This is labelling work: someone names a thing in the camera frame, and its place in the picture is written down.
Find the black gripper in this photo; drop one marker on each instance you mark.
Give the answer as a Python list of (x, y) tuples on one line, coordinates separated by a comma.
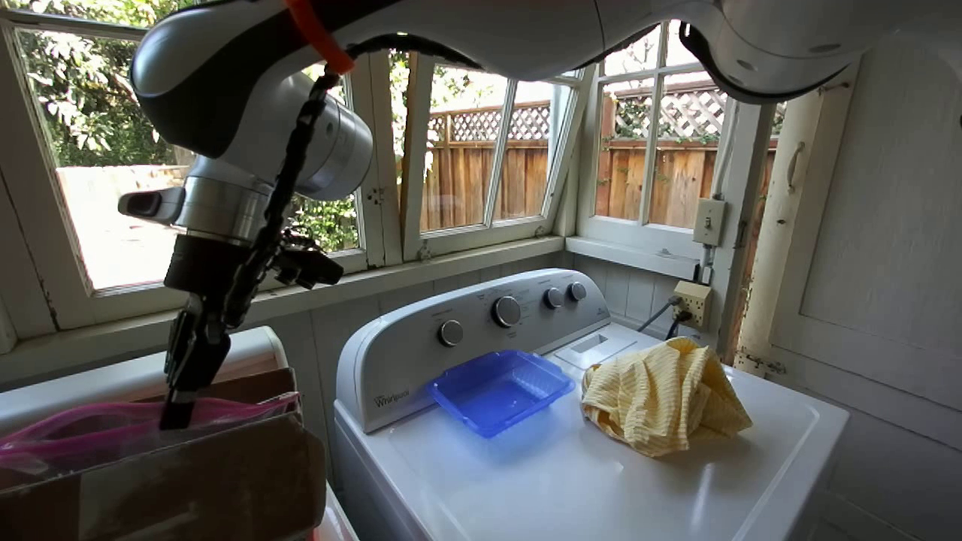
[(219, 284)]

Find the clear plastic zip bag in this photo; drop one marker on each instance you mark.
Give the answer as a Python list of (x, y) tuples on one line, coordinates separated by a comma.
[(77, 430)]

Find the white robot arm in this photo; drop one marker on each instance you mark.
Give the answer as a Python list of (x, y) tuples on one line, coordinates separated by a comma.
[(243, 87)]

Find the open brown cardboard box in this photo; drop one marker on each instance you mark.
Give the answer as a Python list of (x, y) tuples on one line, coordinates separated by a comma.
[(170, 469)]

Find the white washing machine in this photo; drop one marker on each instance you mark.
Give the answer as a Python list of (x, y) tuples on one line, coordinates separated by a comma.
[(411, 472)]

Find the blue plastic tray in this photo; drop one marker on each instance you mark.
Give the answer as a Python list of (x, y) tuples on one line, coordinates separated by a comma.
[(499, 387)]

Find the yellow waffle cloth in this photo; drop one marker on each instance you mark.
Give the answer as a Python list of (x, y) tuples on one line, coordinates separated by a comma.
[(658, 396)]

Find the beige wall plug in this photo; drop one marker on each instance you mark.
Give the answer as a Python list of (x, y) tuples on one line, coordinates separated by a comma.
[(693, 301)]

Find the white wall switch box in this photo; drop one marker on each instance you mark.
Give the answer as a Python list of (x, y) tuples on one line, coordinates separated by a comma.
[(711, 221)]

